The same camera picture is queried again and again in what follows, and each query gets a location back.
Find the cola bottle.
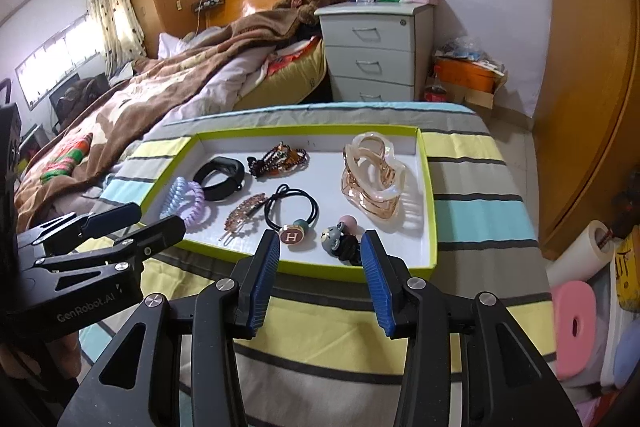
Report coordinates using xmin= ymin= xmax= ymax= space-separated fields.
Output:
xmin=424 ymin=66 xmax=451 ymax=104

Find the dark beaded bracelet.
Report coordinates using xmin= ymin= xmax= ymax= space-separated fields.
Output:
xmin=247 ymin=141 xmax=309 ymax=180

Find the black hair tie H charm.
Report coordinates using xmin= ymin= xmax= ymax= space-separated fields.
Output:
xmin=263 ymin=183 xmax=321 ymax=247

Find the dark chair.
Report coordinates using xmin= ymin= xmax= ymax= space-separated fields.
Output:
xmin=50 ymin=74 xmax=108 ymax=135

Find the yellow-green cardboard tray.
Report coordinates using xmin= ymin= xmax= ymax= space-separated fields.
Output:
xmin=140 ymin=125 xmax=440 ymax=284

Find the orange storage box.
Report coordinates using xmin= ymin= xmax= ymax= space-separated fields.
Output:
xmin=434 ymin=57 xmax=506 ymax=94

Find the black wristband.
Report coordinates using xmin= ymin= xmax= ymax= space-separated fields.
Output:
xmin=192 ymin=155 xmax=247 ymax=202

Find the wooden door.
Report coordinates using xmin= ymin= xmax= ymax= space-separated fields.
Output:
xmin=535 ymin=0 xmax=640 ymax=260

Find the cardboard box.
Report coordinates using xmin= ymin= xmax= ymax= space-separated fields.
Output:
xmin=460 ymin=77 xmax=508 ymax=110

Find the pink tape roll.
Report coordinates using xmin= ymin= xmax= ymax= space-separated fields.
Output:
xmin=552 ymin=281 xmax=598 ymax=380

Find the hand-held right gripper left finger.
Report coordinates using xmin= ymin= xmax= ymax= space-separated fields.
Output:
xmin=60 ymin=229 xmax=282 ymax=427

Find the blue spiral hair tie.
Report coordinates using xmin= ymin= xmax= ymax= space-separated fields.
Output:
xmin=160 ymin=177 xmax=193 ymax=218

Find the patterned curtain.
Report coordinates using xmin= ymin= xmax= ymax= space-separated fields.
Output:
xmin=80 ymin=0 xmax=147 ymax=72

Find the black hair tie cat charm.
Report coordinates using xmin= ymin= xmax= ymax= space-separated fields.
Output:
xmin=320 ymin=215 xmax=366 ymax=267

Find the yellow box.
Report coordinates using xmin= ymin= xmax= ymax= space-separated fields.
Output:
xmin=614 ymin=237 xmax=640 ymax=310

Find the pile of plastic packets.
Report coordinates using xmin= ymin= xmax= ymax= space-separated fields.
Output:
xmin=435 ymin=36 xmax=506 ymax=72

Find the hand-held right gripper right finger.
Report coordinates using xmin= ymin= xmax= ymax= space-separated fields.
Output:
xmin=361 ymin=229 xmax=583 ymax=427

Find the window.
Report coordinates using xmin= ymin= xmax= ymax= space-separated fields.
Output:
xmin=15 ymin=14 xmax=108 ymax=110

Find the brown blanket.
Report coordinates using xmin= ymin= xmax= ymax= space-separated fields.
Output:
xmin=14 ymin=9 xmax=326 ymax=233

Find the white paper roll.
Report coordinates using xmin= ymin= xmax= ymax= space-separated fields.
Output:
xmin=545 ymin=219 xmax=613 ymax=288

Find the yellow pillow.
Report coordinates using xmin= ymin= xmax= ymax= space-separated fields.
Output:
xmin=232 ymin=36 xmax=328 ymax=110

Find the grey nightstand with drawers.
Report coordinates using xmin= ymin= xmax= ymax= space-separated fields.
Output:
xmin=314 ymin=1 xmax=435 ymax=104

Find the pink rhinestone hair clip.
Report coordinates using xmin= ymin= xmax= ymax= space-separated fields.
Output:
xmin=221 ymin=192 xmax=268 ymax=248

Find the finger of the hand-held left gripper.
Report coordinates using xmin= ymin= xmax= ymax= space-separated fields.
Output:
xmin=17 ymin=202 xmax=144 ymax=259
xmin=35 ymin=214 xmax=187 ymax=274

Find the large beige hair claw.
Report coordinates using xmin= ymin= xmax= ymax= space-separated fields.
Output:
xmin=341 ymin=132 xmax=406 ymax=223

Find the purple spiral hair tie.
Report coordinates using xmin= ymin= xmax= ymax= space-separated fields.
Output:
xmin=177 ymin=184 xmax=207 ymax=233

